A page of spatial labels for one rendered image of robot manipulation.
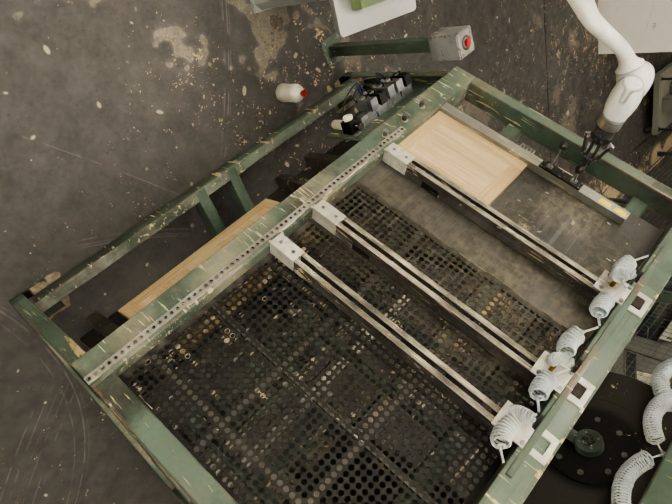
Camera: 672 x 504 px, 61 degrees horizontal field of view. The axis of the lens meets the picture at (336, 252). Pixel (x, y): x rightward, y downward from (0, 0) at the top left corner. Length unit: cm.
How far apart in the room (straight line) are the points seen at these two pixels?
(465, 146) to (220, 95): 125
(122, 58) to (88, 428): 176
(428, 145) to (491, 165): 29
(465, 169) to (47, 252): 186
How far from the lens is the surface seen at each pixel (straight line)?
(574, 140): 287
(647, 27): 619
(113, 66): 282
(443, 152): 264
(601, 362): 215
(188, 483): 185
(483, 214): 237
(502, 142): 273
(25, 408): 301
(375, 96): 268
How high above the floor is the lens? 261
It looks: 45 degrees down
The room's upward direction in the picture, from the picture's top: 108 degrees clockwise
